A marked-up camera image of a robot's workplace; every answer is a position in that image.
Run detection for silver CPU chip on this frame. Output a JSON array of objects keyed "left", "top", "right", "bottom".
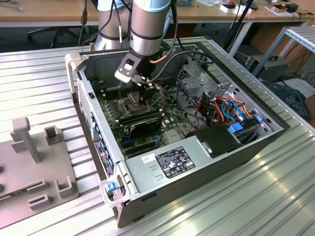
[{"left": 127, "top": 90, "right": 143, "bottom": 109}]

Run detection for CPU socket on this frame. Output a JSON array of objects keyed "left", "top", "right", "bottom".
[{"left": 117, "top": 96, "right": 149, "bottom": 117}]

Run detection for black RAM slot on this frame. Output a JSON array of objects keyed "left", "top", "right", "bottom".
[
  {"left": 102, "top": 88, "right": 131, "bottom": 98},
  {"left": 100, "top": 85, "right": 132, "bottom": 95},
  {"left": 104, "top": 91, "right": 130, "bottom": 101}
]

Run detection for silver metal drive cage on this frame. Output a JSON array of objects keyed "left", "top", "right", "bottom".
[{"left": 176, "top": 45, "right": 247, "bottom": 123}]

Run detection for black graphics card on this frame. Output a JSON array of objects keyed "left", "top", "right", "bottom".
[{"left": 127, "top": 116, "right": 163, "bottom": 139}]

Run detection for green motherboard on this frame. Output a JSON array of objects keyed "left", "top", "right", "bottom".
[{"left": 94, "top": 78, "right": 199, "bottom": 158}]

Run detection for silver chipset heatsink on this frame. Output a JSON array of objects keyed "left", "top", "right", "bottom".
[{"left": 162, "top": 129, "right": 182, "bottom": 145}]

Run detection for black expansion slot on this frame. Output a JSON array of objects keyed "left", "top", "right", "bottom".
[
  {"left": 122, "top": 139, "right": 160, "bottom": 151},
  {"left": 124, "top": 144, "right": 162, "bottom": 158}
]

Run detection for white box on desk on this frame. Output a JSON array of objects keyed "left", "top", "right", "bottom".
[{"left": 220, "top": 2, "right": 253, "bottom": 16}]

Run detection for black plastic fan shroud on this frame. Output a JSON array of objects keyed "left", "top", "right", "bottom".
[{"left": 184, "top": 124, "right": 244, "bottom": 159}]

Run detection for grey power supply unit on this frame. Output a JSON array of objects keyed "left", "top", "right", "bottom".
[{"left": 124, "top": 136, "right": 215, "bottom": 195}]

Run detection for blue disk carrier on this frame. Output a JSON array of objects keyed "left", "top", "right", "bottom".
[{"left": 227, "top": 123, "right": 245, "bottom": 135}]

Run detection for black office chair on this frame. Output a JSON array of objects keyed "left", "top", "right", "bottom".
[{"left": 26, "top": 26, "right": 88, "bottom": 49}]

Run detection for open grey PC case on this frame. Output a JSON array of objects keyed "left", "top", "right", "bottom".
[{"left": 64, "top": 36, "right": 292, "bottom": 228}]

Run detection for blue case latch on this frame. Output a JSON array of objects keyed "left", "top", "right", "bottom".
[{"left": 104, "top": 181, "right": 118, "bottom": 194}]

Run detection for metal disk bay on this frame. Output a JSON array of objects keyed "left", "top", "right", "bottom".
[{"left": 231, "top": 118, "right": 283, "bottom": 148}]

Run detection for grey plastic parts rack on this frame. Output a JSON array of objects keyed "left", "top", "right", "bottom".
[{"left": 0, "top": 117, "right": 81, "bottom": 229}]

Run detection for dark teal plastic panel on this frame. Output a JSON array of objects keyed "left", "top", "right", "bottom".
[{"left": 260, "top": 80, "right": 310, "bottom": 121}]

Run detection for open cardboard box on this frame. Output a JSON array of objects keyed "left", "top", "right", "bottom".
[{"left": 264, "top": 2, "right": 300, "bottom": 18}]

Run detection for long wooden desk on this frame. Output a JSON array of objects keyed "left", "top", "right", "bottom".
[{"left": 0, "top": 0, "right": 310, "bottom": 59}]

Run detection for brown cardboard box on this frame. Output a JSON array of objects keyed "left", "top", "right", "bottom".
[{"left": 304, "top": 94, "right": 315, "bottom": 121}]

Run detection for green RAM stick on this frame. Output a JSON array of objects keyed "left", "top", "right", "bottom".
[{"left": 0, "top": 189, "right": 27, "bottom": 202}]

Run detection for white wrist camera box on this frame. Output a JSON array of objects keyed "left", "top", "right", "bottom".
[{"left": 114, "top": 59, "right": 138, "bottom": 84}]

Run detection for black wire in case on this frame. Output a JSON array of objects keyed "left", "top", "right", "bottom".
[{"left": 175, "top": 82, "right": 209, "bottom": 128}]

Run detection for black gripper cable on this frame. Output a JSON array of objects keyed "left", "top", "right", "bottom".
[{"left": 146, "top": 0, "right": 215, "bottom": 84}]

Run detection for red orange wire bundle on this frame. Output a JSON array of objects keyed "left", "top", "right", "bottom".
[{"left": 194, "top": 97, "right": 223, "bottom": 125}]

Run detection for dark cable with connector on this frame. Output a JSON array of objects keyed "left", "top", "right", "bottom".
[{"left": 78, "top": 0, "right": 89, "bottom": 47}]

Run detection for blue flat wire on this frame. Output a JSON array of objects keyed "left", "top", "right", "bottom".
[
  {"left": 231, "top": 98, "right": 247, "bottom": 121},
  {"left": 220, "top": 99, "right": 241, "bottom": 123}
]

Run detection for black box with handle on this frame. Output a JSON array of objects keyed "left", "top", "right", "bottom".
[{"left": 245, "top": 54, "right": 291, "bottom": 84}]

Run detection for aluminium profile frame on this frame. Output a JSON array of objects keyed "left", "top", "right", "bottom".
[{"left": 252, "top": 26, "right": 315, "bottom": 82}]

